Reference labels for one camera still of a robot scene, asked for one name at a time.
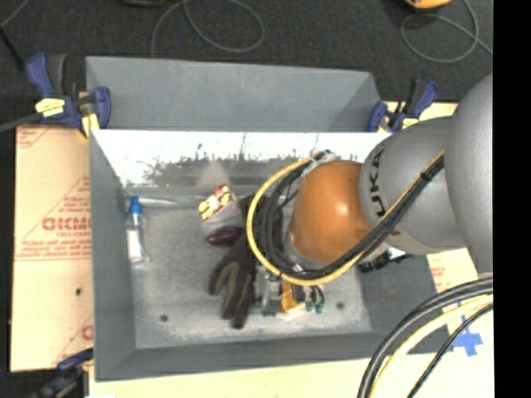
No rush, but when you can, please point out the clear plastic bottle blue cap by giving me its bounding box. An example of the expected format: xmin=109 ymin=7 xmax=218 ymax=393
xmin=125 ymin=195 xmax=150 ymax=265

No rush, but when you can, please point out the dark brown glove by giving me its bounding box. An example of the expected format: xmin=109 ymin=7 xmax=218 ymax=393
xmin=208 ymin=195 xmax=269 ymax=330

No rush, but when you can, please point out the purple toy eggplant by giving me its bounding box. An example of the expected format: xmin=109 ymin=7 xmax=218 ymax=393
xmin=206 ymin=226 xmax=244 ymax=247

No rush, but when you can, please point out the grey metal bin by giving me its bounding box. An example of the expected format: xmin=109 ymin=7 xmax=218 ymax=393
xmin=85 ymin=56 xmax=452 ymax=381

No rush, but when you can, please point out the red and yellow packet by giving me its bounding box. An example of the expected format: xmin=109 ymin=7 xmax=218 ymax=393
xmin=197 ymin=184 xmax=246 ymax=234

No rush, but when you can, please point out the black cylinder on white bracket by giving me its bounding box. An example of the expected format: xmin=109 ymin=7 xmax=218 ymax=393
xmin=358 ymin=248 xmax=412 ymax=274

